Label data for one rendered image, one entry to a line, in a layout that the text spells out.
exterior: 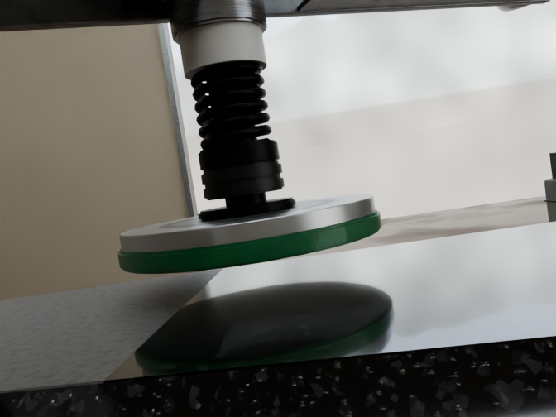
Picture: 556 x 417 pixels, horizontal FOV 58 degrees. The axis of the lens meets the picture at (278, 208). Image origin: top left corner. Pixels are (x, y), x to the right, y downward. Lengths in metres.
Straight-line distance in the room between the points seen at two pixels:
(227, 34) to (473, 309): 0.27
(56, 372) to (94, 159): 5.33
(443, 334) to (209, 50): 0.27
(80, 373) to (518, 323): 0.21
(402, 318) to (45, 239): 5.67
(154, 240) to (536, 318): 0.23
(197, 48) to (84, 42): 5.39
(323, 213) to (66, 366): 0.18
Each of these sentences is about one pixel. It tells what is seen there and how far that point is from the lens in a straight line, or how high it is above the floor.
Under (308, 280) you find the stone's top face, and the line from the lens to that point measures 0.40.
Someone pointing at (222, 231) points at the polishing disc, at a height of 0.88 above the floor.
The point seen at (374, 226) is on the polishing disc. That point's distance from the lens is 0.39.
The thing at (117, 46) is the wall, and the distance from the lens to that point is 5.66.
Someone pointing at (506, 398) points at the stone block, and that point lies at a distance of 0.23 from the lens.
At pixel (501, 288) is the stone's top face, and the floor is 0.82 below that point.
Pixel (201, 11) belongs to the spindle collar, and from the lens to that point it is 0.42.
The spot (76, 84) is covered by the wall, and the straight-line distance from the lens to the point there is 5.75.
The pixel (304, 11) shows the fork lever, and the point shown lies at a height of 1.07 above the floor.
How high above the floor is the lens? 0.90
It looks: 3 degrees down
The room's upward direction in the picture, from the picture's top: 9 degrees counter-clockwise
